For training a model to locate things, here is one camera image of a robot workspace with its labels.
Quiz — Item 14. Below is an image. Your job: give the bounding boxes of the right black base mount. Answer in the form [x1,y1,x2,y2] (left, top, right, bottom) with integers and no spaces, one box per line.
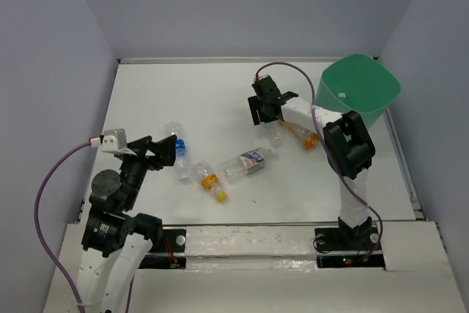
[312,218,385,269]

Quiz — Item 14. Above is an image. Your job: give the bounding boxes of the blue label clear bottle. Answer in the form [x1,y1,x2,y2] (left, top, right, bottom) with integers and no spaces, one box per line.
[165,122,190,183]

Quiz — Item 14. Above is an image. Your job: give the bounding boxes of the yellow cap orange label bottle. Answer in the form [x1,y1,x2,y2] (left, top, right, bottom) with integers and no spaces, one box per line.
[192,161,228,203]

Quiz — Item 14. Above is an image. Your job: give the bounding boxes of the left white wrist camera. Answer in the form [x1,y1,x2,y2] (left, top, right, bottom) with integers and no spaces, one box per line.
[100,128,135,155]

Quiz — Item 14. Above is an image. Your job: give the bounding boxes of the green plastic bin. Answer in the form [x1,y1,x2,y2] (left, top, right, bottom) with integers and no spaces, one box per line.
[315,54,401,128]

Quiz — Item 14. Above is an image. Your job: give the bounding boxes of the purple cable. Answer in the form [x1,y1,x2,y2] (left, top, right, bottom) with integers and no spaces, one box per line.
[32,139,100,308]
[254,62,384,259]

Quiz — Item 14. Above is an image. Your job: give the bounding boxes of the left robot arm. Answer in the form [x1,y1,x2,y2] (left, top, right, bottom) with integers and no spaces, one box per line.
[74,129,177,312]

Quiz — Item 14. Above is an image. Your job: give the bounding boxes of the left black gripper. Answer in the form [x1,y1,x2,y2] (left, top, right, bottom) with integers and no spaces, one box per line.
[120,133,177,208]

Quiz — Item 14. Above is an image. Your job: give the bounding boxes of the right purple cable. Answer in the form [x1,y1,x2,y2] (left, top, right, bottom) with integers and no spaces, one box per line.
[254,62,384,259]

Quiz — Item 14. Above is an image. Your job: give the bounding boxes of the white foam strip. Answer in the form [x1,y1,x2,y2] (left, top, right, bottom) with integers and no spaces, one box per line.
[184,226,317,272]

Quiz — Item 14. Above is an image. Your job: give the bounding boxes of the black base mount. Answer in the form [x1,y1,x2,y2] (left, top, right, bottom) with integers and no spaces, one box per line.
[139,228,187,270]
[312,218,385,269]

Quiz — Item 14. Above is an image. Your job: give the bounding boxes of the clear crushed bottle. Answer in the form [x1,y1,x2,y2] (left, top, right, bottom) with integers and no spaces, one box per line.
[265,122,285,149]

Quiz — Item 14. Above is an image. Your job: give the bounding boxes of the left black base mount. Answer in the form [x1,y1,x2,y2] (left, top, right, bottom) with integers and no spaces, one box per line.
[139,228,187,270]

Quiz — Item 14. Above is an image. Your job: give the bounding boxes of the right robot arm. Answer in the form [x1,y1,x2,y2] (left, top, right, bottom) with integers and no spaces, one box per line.
[248,76,379,254]

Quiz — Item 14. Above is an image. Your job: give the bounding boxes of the white blue label bottle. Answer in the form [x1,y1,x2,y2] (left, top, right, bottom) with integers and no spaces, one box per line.
[221,147,278,183]

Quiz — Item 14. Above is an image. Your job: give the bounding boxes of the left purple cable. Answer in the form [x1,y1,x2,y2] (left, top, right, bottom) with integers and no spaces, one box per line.
[32,139,100,308]

